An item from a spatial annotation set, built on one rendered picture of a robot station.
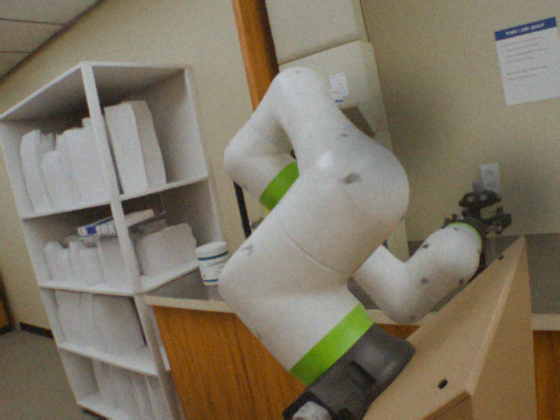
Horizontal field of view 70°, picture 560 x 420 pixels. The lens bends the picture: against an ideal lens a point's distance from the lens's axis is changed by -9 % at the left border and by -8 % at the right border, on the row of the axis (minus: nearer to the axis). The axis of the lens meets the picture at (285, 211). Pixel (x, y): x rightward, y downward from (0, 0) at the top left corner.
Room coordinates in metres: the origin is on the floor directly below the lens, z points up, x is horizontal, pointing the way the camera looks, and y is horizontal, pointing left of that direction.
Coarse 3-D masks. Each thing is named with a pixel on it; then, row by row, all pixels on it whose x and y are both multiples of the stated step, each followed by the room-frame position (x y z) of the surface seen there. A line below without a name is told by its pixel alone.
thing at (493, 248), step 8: (488, 200) 0.99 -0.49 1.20; (464, 208) 1.04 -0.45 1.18; (472, 208) 1.01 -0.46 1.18; (480, 208) 1.00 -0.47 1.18; (488, 208) 0.99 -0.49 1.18; (496, 208) 1.00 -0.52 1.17; (464, 216) 1.04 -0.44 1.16; (472, 216) 1.01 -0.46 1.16; (480, 216) 1.00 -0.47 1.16; (488, 216) 0.99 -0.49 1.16; (488, 240) 0.99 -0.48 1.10; (496, 240) 1.00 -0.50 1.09; (488, 248) 0.99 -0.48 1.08; (496, 248) 0.99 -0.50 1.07; (480, 256) 1.01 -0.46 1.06; (488, 256) 1.00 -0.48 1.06; (496, 256) 0.99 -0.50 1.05; (480, 264) 1.01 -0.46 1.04; (488, 264) 1.00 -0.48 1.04; (480, 272) 1.01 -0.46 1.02
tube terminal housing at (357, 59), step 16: (336, 48) 1.42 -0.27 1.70; (352, 48) 1.38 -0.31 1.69; (368, 48) 1.42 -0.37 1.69; (288, 64) 1.53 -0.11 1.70; (304, 64) 1.49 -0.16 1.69; (320, 64) 1.46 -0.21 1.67; (336, 64) 1.42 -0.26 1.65; (352, 64) 1.39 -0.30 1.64; (368, 64) 1.40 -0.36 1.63; (352, 80) 1.40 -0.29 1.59; (368, 80) 1.38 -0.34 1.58; (352, 96) 1.40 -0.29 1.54; (368, 96) 1.37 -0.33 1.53; (384, 112) 1.45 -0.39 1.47; (384, 128) 1.43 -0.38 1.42; (384, 144) 1.40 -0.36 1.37; (400, 224) 1.42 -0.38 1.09; (400, 240) 1.41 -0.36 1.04; (400, 256) 1.39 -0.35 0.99
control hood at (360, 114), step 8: (344, 104) 1.30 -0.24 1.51; (352, 104) 1.28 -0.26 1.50; (360, 104) 1.30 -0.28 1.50; (368, 104) 1.35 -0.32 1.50; (344, 112) 1.31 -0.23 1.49; (352, 112) 1.30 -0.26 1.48; (360, 112) 1.30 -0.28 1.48; (368, 112) 1.34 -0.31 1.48; (352, 120) 1.33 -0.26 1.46; (360, 120) 1.32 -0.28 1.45; (368, 120) 1.33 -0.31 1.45; (360, 128) 1.35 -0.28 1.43; (368, 128) 1.34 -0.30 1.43
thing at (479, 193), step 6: (480, 180) 1.04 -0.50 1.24; (474, 186) 1.03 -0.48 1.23; (480, 186) 1.03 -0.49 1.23; (474, 192) 1.04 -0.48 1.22; (480, 192) 1.03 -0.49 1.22; (486, 192) 1.02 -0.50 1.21; (492, 192) 1.01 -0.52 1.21; (462, 198) 1.05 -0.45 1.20; (468, 198) 1.02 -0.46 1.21; (474, 198) 1.01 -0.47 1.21; (480, 198) 1.00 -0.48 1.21; (486, 198) 1.00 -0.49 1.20; (492, 198) 1.00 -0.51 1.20
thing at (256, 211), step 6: (234, 186) 1.31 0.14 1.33; (246, 192) 1.34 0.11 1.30; (246, 198) 1.34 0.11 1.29; (252, 198) 1.35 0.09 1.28; (246, 204) 1.33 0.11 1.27; (252, 204) 1.35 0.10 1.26; (258, 204) 1.37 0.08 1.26; (240, 210) 1.31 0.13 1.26; (246, 210) 1.33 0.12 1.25; (252, 210) 1.35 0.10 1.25; (258, 210) 1.36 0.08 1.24; (264, 210) 1.38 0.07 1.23; (240, 216) 1.32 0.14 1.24; (252, 216) 1.34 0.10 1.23; (258, 216) 1.36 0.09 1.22; (264, 216) 1.38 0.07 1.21; (252, 222) 1.34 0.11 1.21; (252, 228) 1.33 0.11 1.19
